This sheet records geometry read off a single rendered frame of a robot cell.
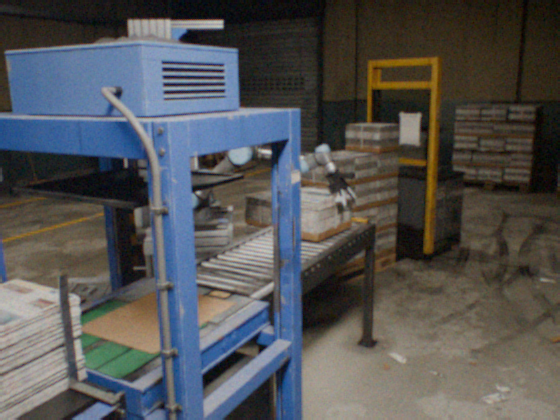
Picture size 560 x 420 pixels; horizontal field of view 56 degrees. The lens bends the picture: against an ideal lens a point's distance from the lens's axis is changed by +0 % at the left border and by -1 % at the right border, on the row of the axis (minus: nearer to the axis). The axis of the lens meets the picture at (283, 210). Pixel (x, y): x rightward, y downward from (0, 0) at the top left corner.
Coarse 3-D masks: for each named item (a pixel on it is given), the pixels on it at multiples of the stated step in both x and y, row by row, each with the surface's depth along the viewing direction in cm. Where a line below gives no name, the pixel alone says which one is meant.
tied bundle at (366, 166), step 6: (366, 156) 433; (372, 156) 438; (360, 162) 429; (366, 162) 435; (372, 162) 441; (354, 168) 428; (360, 168) 431; (366, 168) 436; (372, 168) 441; (360, 174) 431; (366, 174) 436; (372, 174) 442
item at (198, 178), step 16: (80, 176) 194; (96, 176) 198; (112, 176) 197; (144, 176) 196; (192, 176) 195; (208, 176) 194; (224, 176) 193; (240, 176) 190; (16, 192) 172; (32, 192) 168; (48, 192) 164; (64, 192) 168; (80, 192) 164; (96, 192) 167; (112, 192) 167; (128, 192) 166; (144, 192) 166; (192, 192) 168; (128, 208) 147
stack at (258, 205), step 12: (264, 192) 407; (360, 192) 436; (372, 192) 447; (252, 204) 395; (264, 204) 383; (360, 204) 438; (252, 216) 396; (264, 216) 386; (360, 216) 440; (372, 216) 452; (252, 228) 399; (360, 264) 450; (336, 276) 431; (360, 276) 454; (312, 288) 433; (324, 288) 425
